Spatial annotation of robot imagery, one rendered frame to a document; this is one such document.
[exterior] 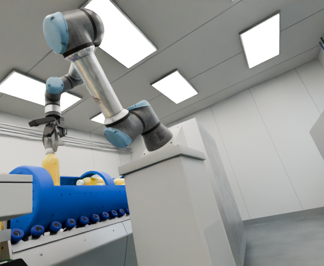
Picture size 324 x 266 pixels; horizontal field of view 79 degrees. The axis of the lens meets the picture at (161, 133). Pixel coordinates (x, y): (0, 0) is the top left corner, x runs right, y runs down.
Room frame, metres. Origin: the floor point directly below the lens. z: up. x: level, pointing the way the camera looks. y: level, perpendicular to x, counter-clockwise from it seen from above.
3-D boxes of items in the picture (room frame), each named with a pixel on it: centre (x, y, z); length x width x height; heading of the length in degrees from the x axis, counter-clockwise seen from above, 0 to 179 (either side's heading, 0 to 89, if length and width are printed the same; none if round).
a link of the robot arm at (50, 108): (0.89, 0.53, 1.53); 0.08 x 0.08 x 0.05
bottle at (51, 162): (0.87, 0.54, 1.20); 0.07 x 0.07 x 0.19
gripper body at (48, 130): (0.90, 0.53, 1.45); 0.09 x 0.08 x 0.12; 160
